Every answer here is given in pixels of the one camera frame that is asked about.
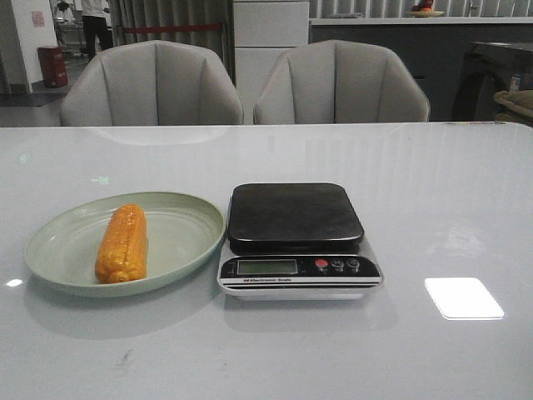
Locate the orange corn cob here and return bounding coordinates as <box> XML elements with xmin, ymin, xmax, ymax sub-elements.
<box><xmin>95</xmin><ymin>203</ymin><xmax>147</xmax><ymax>284</ymax></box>

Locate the black silver kitchen scale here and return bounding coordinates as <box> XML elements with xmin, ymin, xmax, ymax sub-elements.
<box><xmin>217</xmin><ymin>182</ymin><xmax>384</xmax><ymax>301</ymax></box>

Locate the right grey upholstered chair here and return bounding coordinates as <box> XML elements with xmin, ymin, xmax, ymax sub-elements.
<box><xmin>253</xmin><ymin>40</ymin><xmax>431</xmax><ymax>125</ymax></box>

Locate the grey upholstered chair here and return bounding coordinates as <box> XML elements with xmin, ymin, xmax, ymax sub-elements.
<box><xmin>253</xmin><ymin>40</ymin><xmax>431</xmax><ymax>125</ymax></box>
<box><xmin>59</xmin><ymin>40</ymin><xmax>244</xmax><ymax>127</ymax></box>

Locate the light green plate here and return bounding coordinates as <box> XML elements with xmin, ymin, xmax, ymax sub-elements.
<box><xmin>24</xmin><ymin>192</ymin><xmax>226</xmax><ymax>298</ymax></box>

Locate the left grey upholstered chair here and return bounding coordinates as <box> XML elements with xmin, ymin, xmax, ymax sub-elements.
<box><xmin>59</xmin><ymin>40</ymin><xmax>244</xmax><ymax>127</ymax></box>

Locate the white cabinet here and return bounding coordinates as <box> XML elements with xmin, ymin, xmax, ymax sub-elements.
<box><xmin>232</xmin><ymin>1</ymin><xmax>309</xmax><ymax>124</ymax></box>

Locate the red barrier belt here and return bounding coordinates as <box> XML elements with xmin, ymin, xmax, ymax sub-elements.
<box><xmin>122</xmin><ymin>22</ymin><xmax>223</xmax><ymax>34</ymax></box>

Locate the dark grey counter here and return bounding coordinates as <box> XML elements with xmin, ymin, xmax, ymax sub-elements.
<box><xmin>309</xmin><ymin>17</ymin><xmax>532</xmax><ymax>121</ymax></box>

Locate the fruit bowl on counter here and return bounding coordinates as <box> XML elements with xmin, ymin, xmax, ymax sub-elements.
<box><xmin>406</xmin><ymin>0</ymin><xmax>445</xmax><ymax>18</ymax></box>

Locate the person in black trousers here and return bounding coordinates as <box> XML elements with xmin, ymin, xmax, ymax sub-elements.
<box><xmin>81</xmin><ymin>0</ymin><xmax>113</xmax><ymax>60</ymax></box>

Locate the red trash bin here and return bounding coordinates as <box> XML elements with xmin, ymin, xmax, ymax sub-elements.
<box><xmin>37</xmin><ymin>46</ymin><xmax>68</xmax><ymax>88</ymax></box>

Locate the dark glossy appliance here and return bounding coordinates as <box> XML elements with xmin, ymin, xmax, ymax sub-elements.
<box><xmin>451</xmin><ymin>42</ymin><xmax>532</xmax><ymax>121</ymax></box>

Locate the beige cushion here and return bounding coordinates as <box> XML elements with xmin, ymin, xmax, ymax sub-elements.
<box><xmin>494</xmin><ymin>90</ymin><xmax>533</xmax><ymax>127</ymax></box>

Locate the pink wall notice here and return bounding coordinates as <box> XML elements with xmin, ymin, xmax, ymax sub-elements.
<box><xmin>31</xmin><ymin>11</ymin><xmax>45</xmax><ymax>28</ymax></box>

